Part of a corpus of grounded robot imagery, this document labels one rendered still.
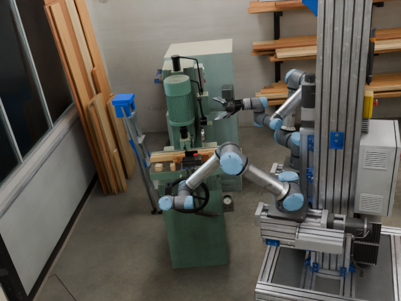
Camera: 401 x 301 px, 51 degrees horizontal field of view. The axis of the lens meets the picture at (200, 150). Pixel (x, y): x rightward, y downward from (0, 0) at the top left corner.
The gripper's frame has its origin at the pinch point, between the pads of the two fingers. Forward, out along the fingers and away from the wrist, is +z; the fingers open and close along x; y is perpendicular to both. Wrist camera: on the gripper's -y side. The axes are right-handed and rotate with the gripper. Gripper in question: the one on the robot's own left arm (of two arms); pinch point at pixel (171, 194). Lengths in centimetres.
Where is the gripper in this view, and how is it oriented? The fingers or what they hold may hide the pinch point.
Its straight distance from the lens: 270.9
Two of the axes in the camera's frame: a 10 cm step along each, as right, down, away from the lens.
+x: 10.0, -0.3, -0.5
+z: 0.5, 0.1, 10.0
